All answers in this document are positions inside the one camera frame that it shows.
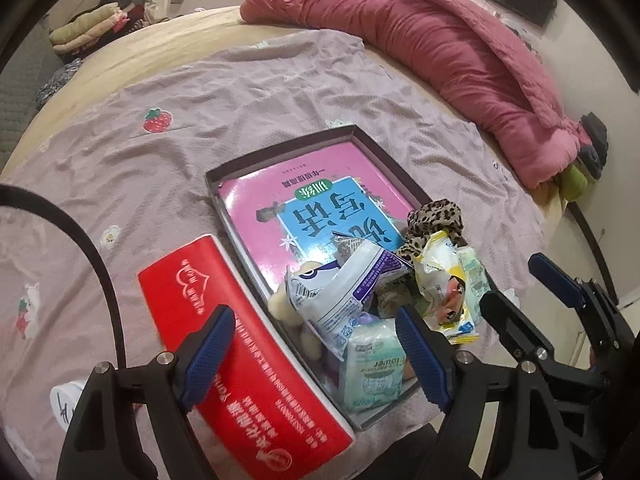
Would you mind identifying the red tissue box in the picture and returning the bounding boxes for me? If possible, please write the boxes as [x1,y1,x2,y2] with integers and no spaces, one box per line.
[138,234,355,479]

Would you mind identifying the mauve embroidered bed sheet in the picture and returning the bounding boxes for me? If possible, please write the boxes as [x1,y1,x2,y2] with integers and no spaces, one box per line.
[1,30,544,479]

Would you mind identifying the cream bear purple dress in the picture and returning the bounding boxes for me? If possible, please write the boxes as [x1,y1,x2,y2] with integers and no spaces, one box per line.
[268,261,380,362]

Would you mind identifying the green tissue pack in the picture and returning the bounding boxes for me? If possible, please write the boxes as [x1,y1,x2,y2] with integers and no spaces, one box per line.
[340,318,406,413]
[458,246,491,324]

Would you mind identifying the stack of folded blankets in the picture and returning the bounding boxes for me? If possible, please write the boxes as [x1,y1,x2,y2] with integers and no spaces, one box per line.
[49,2,144,55]

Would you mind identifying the black cable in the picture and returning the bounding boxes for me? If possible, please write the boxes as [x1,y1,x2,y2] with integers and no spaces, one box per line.
[0,183,127,371]

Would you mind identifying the pink quilted duvet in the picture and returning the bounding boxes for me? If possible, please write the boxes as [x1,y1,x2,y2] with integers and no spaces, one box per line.
[240,0,591,190]

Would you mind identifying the green pillow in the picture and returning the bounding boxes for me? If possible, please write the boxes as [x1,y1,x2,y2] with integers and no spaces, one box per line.
[555,165,589,202]

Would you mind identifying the yellow snack packet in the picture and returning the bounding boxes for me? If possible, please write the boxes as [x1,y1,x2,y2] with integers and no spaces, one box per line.
[412,230,480,344]

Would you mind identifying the pink and blue book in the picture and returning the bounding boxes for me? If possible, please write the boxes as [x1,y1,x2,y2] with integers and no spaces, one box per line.
[215,140,412,295]

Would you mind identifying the dark shallow box tray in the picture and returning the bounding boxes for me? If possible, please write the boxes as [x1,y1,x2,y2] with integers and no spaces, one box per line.
[204,123,452,432]

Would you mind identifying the beige mattress cover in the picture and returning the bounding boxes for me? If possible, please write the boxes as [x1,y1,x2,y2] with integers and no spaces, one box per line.
[0,4,572,231]

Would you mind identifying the leopard print scrunchie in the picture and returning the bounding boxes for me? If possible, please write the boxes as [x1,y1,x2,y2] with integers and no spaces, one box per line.
[395,198,465,261]

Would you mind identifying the grey quilted headboard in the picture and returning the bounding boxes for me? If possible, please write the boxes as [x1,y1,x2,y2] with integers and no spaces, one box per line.
[0,23,63,167]

